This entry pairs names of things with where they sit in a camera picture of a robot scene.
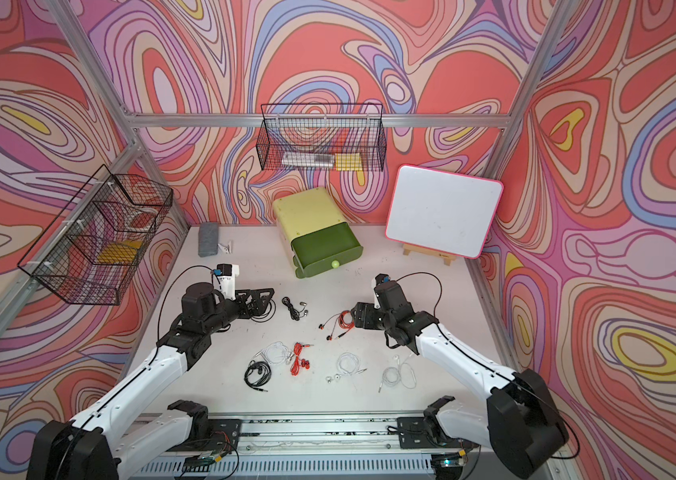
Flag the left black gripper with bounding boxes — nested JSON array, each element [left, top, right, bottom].
[[200, 287, 273, 337]]

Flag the red earphones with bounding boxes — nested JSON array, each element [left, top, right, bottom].
[[290, 342, 311, 376], [319, 310, 355, 341]]

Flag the green yellow drawer cabinet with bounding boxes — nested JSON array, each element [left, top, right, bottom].
[[273, 187, 364, 279]]

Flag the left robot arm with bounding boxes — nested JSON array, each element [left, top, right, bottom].
[[27, 282, 275, 479]]

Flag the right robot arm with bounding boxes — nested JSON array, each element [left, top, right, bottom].
[[351, 273, 571, 479]]

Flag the black earphones with silver buds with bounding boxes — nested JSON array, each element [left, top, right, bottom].
[[282, 296, 309, 321]]

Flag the white earphones middle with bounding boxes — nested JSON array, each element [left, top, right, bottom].
[[325, 352, 367, 384]]

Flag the white earphones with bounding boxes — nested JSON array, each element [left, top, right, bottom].
[[378, 354, 418, 393], [325, 352, 367, 384], [253, 341, 295, 366]]

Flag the white earphones left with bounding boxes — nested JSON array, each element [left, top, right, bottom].
[[253, 341, 295, 366]]

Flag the white earphones right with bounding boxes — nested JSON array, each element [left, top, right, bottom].
[[378, 354, 418, 393]]

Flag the black earphones front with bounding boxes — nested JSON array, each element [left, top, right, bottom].
[[244, 360, 272, 392]]

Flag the small white clip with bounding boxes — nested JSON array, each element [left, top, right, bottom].
[[218, 242, 233, 254]]

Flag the grey whiteboard eraser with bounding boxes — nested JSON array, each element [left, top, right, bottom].
[[198, 222, 220, 258]]

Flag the wooden whiteboard easel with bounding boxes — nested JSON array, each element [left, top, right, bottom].
[[403, 243, 459, 266]]

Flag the pink framed whiteboard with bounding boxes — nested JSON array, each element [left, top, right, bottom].
[[386, 165, 504, 259]]

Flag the yellow item in left basket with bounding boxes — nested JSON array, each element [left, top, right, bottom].
[[96, 240, 143, 265]]

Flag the yellow item in basket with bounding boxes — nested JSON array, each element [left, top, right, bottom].
[[96, 240, 143, 265], [334, 153, 364, 171]]

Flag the yellow item in back basket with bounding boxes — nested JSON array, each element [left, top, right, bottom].
[[334, 153, 364, 171]]

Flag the green circuit board left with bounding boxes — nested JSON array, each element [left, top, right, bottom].
[[183, 454, 224, 472]]

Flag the green circuit board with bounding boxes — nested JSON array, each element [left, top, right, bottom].
[[183, 454, 224, 472], [432, 452, 469, 468]]

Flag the green circuit board right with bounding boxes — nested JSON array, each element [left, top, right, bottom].
[[432, 452, 469, 468]]

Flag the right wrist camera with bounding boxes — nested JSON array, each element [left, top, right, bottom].
[[373, 273, 394, 302]]

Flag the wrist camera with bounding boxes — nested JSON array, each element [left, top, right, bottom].
[[373, 273, 394, 302], [214, 263, 240, 300]]

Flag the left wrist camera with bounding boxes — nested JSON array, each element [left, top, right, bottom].
[[214, 263, 240, 300]]

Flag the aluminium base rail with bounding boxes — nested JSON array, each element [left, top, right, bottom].
[[55, 410, 573, 480]]

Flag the left wire basket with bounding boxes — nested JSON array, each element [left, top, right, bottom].
[[17, 166, 174, 306]]

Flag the wire basket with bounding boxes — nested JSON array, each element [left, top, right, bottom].
[[17, 166, 174, 306], [256, 101, 387, 171]]

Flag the back wire basket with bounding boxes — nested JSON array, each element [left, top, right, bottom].
[[256, 101, 387, 171]]

